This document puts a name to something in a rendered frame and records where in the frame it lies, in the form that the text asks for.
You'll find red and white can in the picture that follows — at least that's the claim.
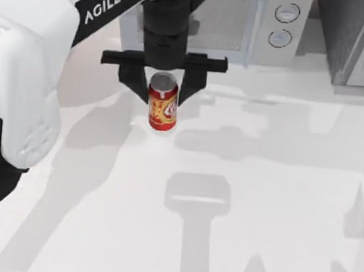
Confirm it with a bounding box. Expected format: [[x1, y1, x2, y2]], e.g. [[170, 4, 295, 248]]
[[145, 70, 182, 134]]

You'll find pale microwave oven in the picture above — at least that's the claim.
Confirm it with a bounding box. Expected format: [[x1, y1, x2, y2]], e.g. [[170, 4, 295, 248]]
[[116, 0, 311, 73]]

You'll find round microwave knob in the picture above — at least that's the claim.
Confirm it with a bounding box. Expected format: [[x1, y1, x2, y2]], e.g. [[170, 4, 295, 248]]
[[267, 27, 295, 50], [273, 1, 302, 26]]

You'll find grey cabinet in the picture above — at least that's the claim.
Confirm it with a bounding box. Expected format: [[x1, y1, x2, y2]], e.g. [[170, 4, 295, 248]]
[[307, 0, 364, 97]]

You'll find microwave oven door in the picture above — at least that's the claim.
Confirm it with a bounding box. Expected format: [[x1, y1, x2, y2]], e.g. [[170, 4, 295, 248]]
[[116, 0, 263, 70]]

